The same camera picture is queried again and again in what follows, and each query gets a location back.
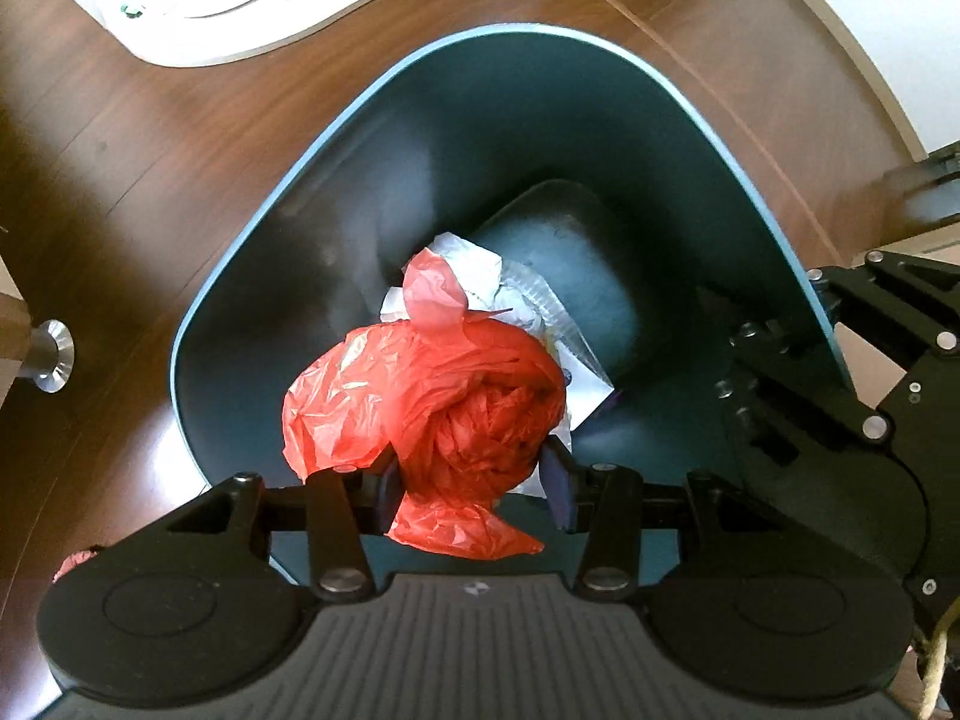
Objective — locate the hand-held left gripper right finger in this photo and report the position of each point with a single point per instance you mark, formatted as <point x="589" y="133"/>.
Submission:
<point x="559" y="491"/>

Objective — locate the teal plastic waste bin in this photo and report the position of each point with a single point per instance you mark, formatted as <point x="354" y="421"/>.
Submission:
<point x="525" y="127"/>

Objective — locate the red plastic bag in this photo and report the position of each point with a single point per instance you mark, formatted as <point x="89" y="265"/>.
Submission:
<point x="420" y="397"/>

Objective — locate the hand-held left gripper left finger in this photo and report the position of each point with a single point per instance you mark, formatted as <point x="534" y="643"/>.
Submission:
<point x="388" y="495"/>

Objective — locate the orange spiky brush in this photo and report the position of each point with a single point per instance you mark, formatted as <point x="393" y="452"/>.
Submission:
<point x="75" y="562"/>

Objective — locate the white corner shelf unit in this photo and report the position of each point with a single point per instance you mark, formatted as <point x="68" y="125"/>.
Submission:
<point x="315" y="7"/>

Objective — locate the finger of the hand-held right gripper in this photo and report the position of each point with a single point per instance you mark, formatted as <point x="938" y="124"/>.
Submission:
<point x="900" y="300"/>
<point x="795" y="397"/>

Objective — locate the metal bed leg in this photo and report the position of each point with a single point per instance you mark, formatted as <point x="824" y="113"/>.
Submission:
<point x="49" y="356"/>

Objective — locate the white purple plastic wrapper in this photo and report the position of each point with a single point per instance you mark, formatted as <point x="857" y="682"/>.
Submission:
<point x="555" y="330"/>

